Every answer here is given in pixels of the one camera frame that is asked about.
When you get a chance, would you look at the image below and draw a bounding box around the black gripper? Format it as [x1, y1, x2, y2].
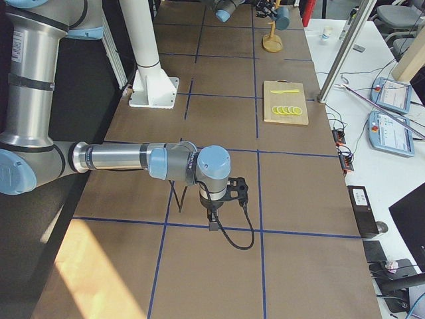
[207, 177, 249, 231]
[254, 0, 278, 19]

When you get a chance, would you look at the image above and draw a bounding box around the dark blue ribbed mug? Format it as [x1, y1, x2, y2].
[275, 7, 290, 31]

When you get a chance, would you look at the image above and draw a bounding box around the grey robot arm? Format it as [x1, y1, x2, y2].
[1, 1, 248, 233]
[201, 0, 278, 23]

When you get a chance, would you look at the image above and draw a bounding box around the wooden cup storage rack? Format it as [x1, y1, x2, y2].
[262, 0, 283, 53]

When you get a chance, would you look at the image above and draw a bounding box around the white paper cup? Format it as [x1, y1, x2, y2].
[320, 25, 333, 44]

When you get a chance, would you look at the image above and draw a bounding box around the yellow plastic knife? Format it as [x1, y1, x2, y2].
[270, 89, 299, 94]

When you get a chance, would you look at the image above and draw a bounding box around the bamboo cutting board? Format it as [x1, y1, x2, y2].
[263, 80, 309, 126]

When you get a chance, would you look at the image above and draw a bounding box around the black box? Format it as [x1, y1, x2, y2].
[347, 185, 379, 239]

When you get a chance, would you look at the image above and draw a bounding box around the teach pendant tablet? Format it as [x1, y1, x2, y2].
[371, 77, 412, 115]
[368, 111, 415, 158]

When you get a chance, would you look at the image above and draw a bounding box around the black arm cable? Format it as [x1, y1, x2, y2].
[202, 181, 256, 251]

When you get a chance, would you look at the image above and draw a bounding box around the aluminium frame post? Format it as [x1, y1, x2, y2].
[317, 0, 377, 104]

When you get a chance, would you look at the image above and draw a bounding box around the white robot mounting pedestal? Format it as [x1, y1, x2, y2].
[120, 0, 179, 109]

